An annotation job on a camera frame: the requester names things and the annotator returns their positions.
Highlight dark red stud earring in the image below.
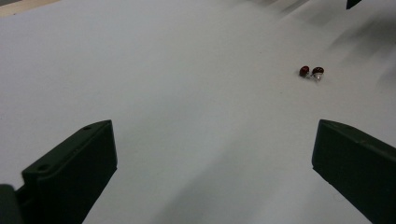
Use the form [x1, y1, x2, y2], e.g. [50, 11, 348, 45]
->
[298, 64, 311, 78]
[311, 65, 325, 83]

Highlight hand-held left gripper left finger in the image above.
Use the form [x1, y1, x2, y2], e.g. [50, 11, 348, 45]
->
[15, 119, 119, 224]

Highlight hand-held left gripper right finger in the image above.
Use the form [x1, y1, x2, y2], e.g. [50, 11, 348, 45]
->
[311, 119, 396, 224]

